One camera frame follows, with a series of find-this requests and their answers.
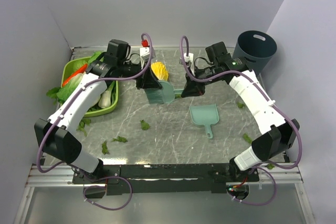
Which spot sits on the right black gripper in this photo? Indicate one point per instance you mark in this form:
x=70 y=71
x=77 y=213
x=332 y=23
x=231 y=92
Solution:
x=192 y=88

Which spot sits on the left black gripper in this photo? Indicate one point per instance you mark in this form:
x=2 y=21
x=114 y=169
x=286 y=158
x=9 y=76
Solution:
x=148 y=80

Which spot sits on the teal hand brush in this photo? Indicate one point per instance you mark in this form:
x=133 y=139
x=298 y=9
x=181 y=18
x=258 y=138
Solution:
x=165 y=95

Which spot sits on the teal dustpan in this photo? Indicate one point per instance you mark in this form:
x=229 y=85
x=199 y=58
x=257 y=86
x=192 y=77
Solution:
x=206 y=116

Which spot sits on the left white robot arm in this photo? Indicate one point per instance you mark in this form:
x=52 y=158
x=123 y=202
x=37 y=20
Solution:
x=56 y=134

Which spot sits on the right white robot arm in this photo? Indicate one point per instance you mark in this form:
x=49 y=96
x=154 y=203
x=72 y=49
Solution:
x=278 y=132

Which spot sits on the yellow napa cabbage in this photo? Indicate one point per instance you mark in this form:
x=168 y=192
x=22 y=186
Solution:
x=160 y=71

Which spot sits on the bok choy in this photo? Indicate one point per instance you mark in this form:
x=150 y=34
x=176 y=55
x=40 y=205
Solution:
x=105 y=100

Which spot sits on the green scrap table centre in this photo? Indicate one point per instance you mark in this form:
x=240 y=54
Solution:
x=144 y=125

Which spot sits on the green scrap right upper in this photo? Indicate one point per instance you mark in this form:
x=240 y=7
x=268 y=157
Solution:
x=240 y=105

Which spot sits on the white green napa cabbage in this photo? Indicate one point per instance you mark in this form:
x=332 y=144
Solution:
x=98 y=55

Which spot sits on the green scrap front centre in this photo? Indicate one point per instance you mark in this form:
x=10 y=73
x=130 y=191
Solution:
x=120 y=139

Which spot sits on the orange carrot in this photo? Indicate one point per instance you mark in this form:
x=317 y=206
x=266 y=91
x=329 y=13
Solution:
x=80 y=70

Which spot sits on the green scrap right lower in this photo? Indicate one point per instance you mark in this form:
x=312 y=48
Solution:
x=247 y=138

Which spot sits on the green scrap below basket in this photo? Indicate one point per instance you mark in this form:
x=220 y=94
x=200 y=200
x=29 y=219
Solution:
x=82 y=124

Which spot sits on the dark grey waste bin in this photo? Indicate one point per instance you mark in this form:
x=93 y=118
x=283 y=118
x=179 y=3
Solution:
x=257 y=48

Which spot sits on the green plastic basket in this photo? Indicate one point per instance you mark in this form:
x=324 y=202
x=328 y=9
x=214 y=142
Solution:
x=95 y=110

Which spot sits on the green scrap front left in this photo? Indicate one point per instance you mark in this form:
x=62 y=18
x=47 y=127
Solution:
x=104 y=148

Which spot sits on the green lettuce leaf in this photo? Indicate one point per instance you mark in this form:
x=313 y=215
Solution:
x=61 y=94

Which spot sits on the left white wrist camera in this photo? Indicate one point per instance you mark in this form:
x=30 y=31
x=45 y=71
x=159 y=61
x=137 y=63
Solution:
x=145 y=52

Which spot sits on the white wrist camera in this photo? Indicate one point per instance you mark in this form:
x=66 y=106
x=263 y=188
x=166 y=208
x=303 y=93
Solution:
x=145 y=52
x=190 y=63

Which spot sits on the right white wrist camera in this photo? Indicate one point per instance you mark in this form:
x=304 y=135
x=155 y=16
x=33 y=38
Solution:
x=190 y=63

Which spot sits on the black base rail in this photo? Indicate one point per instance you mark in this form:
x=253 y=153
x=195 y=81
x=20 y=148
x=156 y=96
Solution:
x=167 y=178

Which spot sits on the aluminium frame rail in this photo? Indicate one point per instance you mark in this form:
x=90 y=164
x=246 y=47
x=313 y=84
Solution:
x=171 y=139

